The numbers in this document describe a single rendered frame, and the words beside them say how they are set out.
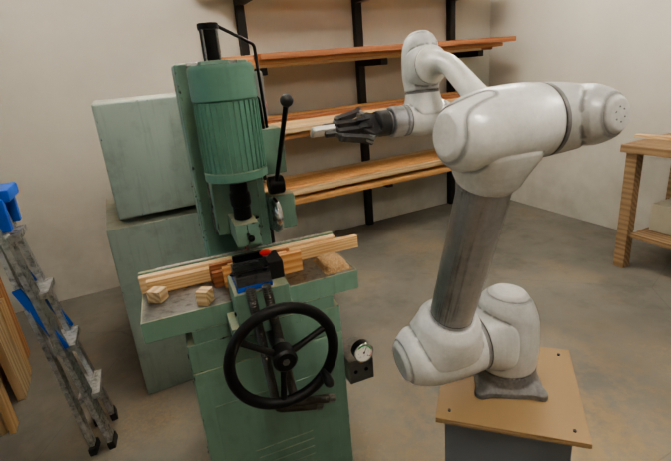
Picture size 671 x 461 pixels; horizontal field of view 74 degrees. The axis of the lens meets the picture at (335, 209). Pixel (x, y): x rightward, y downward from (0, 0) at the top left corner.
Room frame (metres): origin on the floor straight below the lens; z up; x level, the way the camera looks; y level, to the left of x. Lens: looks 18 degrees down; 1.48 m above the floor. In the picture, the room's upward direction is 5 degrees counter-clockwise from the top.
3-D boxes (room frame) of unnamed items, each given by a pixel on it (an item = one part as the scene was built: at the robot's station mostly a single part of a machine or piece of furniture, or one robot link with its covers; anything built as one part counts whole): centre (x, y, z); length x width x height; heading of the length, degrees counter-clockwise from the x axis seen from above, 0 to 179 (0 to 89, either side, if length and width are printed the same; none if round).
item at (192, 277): (1.26, 0.25, 0.92); 0.65 x 0.02 x 0.04; 110
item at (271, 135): (1.50, 0.20, 1.22); 0.09 x 0.08 x 0.15; 20
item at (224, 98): (1.25, 0.27, 1.35); 0.18 x 0.18 x 0.31
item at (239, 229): (1.27, 0.28, 1.03); 0.14 x 0.07 x 0.09; 20
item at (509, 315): (1.02, -0.42, 0.78); 0.18 x 0.16 x 0.22; 107
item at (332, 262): (1.25, 0.03, 0.91); 0.12 x 0.09 x 0.03; 20
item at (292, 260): (1.19, 0.23, 0.93); 0.23 x 0.02 x 0.06; 110
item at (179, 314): (1.14, 0.25, 0.87); 0.61 x 0.30 x 0.06; 110
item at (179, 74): (1.52, 0.38, 1.16); 0.22 x 0.22 x 0.72; 20
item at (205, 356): (1.36, 0.32, 0.76); 0.57 x 0.45 x 0.09; 20
